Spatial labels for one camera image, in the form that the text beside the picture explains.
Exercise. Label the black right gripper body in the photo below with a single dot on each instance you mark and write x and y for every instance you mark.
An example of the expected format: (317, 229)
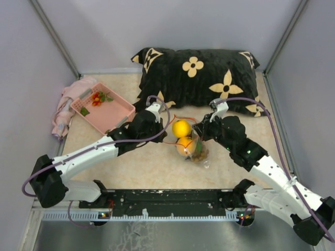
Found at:
(213, 129)

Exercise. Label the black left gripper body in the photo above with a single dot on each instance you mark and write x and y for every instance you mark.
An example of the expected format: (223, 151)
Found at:
(155, 130)

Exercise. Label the yellow lemon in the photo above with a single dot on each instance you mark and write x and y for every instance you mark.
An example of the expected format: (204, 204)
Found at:
(181, 128)

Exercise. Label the clear zip bag orange zipper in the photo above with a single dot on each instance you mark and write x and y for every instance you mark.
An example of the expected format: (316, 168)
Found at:
(171, 140)

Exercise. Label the orange peach fruit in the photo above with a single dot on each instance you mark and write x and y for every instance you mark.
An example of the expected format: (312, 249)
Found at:
(186, 146)

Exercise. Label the brown longan bunch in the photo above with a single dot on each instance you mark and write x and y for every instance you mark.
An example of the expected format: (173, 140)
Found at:
(201, 152)

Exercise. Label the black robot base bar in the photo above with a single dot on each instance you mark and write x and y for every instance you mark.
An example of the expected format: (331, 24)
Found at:
(171, 202)

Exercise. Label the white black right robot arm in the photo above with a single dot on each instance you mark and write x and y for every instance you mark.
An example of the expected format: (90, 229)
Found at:
(309, 214)

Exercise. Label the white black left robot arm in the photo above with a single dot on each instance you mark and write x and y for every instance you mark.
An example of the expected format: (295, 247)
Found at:
(52, 177)

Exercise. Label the pink plastic basket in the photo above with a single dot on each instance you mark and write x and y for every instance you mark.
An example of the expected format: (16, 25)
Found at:
(108, 115)

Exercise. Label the red cherry sprig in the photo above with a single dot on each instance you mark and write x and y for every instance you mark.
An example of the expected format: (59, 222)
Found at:
(100, 97)

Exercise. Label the green loose leaf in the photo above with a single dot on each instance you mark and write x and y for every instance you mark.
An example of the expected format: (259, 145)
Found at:
(84, 112)

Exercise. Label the black pillow cream flowers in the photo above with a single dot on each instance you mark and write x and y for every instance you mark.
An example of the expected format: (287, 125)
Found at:
(196, 77)

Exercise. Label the pink cloth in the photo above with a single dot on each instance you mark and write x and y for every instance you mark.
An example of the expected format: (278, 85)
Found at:
(64, 113)

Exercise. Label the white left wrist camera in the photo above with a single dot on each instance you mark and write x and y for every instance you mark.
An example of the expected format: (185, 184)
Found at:
(154, 105)

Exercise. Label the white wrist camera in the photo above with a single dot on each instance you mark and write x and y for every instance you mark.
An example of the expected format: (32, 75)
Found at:
(219, 107)
(154, 105)

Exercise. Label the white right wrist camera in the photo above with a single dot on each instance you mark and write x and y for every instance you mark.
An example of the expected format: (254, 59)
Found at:
(219, 107)

